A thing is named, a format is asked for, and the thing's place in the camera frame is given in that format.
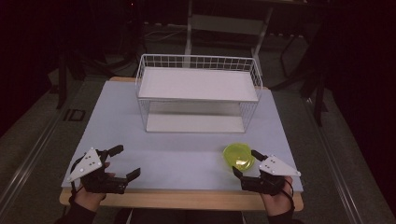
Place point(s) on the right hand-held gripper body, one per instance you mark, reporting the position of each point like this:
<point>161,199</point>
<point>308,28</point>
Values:
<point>271,179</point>

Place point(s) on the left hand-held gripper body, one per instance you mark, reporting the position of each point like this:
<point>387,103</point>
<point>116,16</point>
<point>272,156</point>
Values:
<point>90,161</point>

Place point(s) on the yellow-green translucent plate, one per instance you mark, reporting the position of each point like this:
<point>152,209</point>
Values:
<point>238,156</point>

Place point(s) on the person's right hand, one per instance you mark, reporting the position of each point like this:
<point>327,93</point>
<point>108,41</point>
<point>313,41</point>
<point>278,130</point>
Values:
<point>277,203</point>

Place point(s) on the person's left hand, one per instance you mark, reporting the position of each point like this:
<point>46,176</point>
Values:
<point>90,200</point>

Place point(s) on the pale grey table board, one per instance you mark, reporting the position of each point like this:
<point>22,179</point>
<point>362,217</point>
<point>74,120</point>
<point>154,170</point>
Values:
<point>174,158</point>

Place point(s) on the wooden table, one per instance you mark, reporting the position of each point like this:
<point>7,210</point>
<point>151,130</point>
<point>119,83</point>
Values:
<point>186,199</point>

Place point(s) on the dark metal stand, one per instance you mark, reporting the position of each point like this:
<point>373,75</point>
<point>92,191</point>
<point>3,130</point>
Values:
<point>319,99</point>

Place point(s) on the metal floor rail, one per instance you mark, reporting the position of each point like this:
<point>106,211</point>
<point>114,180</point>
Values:
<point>336,161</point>
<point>31,155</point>

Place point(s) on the white metal frame stand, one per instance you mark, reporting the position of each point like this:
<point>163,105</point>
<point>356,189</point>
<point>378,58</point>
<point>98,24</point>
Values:
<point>227,25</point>

